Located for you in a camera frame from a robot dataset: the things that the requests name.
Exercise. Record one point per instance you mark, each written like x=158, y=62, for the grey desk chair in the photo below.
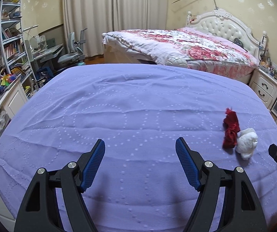
x=75, y=57

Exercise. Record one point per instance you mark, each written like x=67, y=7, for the dark red crumpled wrapper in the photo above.
x=231, y=128

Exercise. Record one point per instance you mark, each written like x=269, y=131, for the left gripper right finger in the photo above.
x=229, y=190

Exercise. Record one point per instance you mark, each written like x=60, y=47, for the white nightstand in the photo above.
x=265, y=87

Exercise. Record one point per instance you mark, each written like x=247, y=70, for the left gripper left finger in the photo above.
x=39, y=210

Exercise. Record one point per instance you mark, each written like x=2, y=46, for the purple bed cover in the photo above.
x=139, y=111

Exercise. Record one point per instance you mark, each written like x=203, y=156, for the floral quilt bed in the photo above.
x=185, y=48

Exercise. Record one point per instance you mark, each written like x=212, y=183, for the bookshelf with books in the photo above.
x=13, y=52

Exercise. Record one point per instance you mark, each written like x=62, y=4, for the white tufted headboard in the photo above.
x=223, y=24

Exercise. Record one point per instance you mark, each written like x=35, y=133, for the white crumpled tissue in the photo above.
x=247, y=142

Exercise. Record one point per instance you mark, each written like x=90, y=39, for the grey study desk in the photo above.
x=36, y=62

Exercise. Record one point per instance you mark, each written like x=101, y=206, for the beige curtain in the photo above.
x=98, y=16

